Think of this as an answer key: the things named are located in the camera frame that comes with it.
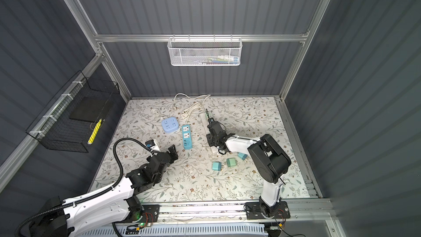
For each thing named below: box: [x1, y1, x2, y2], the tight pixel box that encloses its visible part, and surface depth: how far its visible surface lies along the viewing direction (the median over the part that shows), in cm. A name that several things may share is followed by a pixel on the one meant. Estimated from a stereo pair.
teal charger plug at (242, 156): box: [237, 151, 248, 161], surface depth 91 cm
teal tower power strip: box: [181, 124, 193, 150], surface depth 98 cm
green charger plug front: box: [226, 158, 237, 168], surface depth 90 cm
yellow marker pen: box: [87, 118, 103, 145], surface depth 71 cm
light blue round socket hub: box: [161, 116, 180, 134], surface depth 104 cm
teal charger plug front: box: [211, 161, 222, 172], surface depth 88 cm
